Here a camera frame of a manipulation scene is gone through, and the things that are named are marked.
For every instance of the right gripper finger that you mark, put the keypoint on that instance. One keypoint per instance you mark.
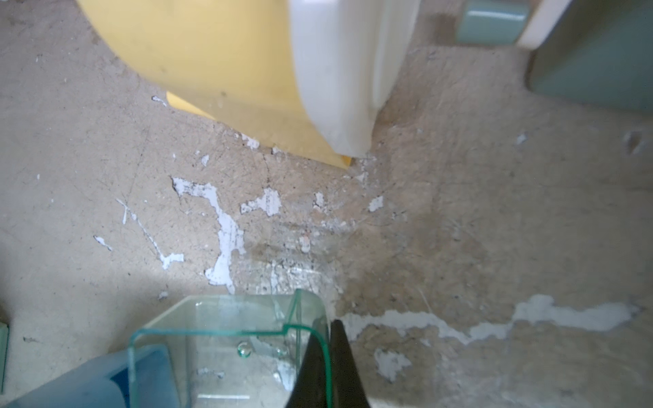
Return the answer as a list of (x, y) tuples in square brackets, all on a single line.
[(328, 376)]

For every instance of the clear green tray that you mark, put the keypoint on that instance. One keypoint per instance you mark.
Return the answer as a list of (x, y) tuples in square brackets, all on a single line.
[(233, 350)]

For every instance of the blue pencil sharpener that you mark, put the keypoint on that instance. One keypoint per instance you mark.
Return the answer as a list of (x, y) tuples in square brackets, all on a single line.
[(104, 382)]

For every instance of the yellow pencil sharpener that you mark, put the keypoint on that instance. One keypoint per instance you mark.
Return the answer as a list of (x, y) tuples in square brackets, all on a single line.
[(306, 77)]

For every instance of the green sharpener centre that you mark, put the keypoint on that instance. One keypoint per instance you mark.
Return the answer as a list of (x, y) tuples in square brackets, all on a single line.
[(592, 52)]

